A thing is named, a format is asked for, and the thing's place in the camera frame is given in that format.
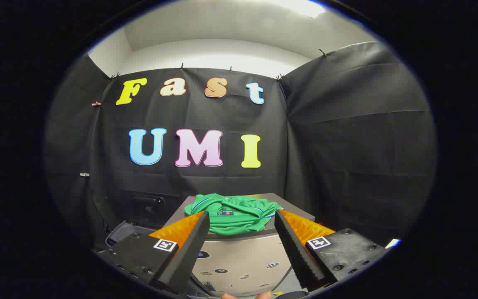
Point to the dark washing machine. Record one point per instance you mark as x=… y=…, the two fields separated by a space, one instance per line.
x=143 y=207

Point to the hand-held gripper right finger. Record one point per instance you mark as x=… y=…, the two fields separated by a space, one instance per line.
x=295 y=249

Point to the black backdrop cloth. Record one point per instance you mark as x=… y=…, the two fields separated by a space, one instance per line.
x=222 y=182

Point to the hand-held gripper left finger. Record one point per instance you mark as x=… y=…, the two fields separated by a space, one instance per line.
x=189 y=249

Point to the green shirt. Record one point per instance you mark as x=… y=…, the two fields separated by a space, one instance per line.
x=235 y=214

